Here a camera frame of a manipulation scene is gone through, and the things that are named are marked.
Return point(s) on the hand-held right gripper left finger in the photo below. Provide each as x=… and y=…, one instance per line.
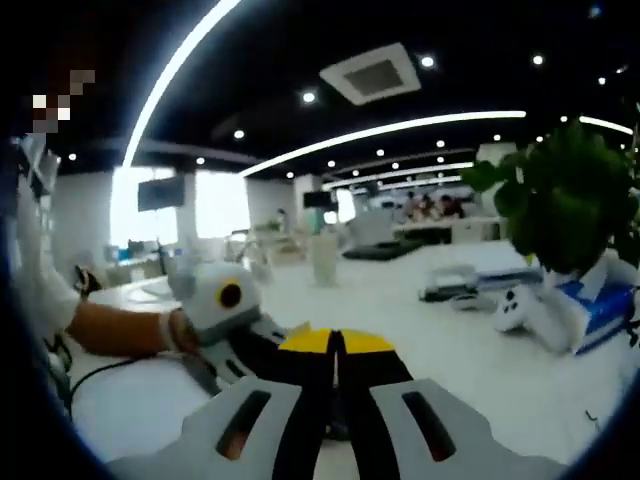
x=295, y=380

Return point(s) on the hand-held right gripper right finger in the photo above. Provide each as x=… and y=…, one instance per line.
x=375, y=375

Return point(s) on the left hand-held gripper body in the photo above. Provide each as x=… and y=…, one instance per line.
x=210, y=300

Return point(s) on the person's left hand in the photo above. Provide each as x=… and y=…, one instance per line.
x=185, y=332

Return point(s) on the tall cream cup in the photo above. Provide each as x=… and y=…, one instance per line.
x=324, y=260

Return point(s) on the black flat bag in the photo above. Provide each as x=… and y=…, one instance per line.
x=385, y=251

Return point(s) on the grey desk organiser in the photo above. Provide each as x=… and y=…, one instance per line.
x=460, y=282

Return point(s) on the white game controller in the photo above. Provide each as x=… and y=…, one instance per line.
x=530, y=315

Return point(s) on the person in white shirt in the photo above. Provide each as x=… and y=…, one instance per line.
x=37, y=250

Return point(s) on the ceiling light strips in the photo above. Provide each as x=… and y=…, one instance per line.
x=149, y=102

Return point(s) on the blue tissue box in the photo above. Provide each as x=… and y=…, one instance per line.
x=605, y=315

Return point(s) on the green potted plant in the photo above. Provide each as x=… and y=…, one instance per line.
x=565, y=200

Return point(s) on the ceiling air vent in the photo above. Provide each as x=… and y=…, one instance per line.
x=372, y=75

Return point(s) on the ceiling spot lights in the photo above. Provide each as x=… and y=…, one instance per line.
x=426, y=61

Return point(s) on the large wall television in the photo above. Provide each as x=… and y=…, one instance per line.
x=161, y=194

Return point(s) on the small wall television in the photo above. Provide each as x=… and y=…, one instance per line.
x=317, y=199

